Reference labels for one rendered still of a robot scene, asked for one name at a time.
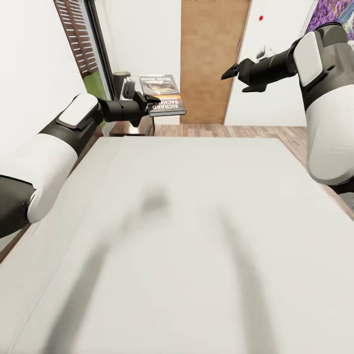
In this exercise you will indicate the bed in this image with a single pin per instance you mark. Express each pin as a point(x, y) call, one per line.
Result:
point(182, 245)

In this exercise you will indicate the nightstand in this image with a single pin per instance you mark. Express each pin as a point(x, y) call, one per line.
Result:
point(146, 128)

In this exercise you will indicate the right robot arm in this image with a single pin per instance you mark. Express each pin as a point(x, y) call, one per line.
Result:
point(325, 63)

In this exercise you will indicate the hardback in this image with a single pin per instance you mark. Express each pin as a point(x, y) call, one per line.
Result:
point(162, 86)

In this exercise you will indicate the sliding door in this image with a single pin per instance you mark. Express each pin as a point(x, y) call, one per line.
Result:
point(211, 36)

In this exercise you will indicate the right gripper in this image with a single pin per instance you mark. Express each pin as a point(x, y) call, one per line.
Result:
point(256, 75)

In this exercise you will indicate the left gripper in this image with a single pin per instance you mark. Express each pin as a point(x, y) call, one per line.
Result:
point(133, 110)

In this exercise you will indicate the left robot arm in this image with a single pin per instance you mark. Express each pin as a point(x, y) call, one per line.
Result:
point(32, 176)

